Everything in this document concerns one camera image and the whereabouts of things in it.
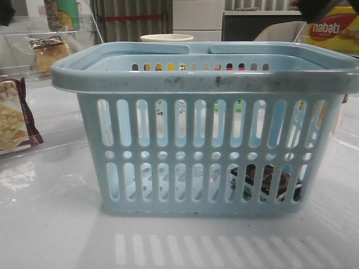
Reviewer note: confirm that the dark packaged item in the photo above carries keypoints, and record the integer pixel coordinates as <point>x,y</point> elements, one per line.
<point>248,185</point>

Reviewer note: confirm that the light blue plastic basket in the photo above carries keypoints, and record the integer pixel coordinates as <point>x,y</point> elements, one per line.
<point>166,122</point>

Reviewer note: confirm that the clear packaged bread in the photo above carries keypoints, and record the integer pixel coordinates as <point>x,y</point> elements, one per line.
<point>48,51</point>

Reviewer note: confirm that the yellow popcorn paper cup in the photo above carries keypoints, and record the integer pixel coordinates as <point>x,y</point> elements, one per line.
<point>166,38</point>

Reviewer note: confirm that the white cabinet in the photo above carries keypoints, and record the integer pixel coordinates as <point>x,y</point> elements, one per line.
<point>200,19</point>

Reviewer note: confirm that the clear acrylic display shelf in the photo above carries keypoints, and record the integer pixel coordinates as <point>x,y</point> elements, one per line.
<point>29,46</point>

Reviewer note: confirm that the grey armchair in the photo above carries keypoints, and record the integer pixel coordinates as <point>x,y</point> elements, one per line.
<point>287,31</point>

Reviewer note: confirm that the brown cracker snack bag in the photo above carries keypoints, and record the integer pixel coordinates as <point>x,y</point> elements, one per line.
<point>18,129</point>

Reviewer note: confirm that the green cartoon drink bottle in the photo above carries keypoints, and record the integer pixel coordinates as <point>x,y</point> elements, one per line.
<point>62,15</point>

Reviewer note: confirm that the yellow nabati wafer box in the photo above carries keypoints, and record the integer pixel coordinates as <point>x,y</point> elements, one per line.
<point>338,31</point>

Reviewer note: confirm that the right clear acrylic shelf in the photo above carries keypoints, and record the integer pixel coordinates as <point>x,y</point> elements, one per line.
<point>334,77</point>

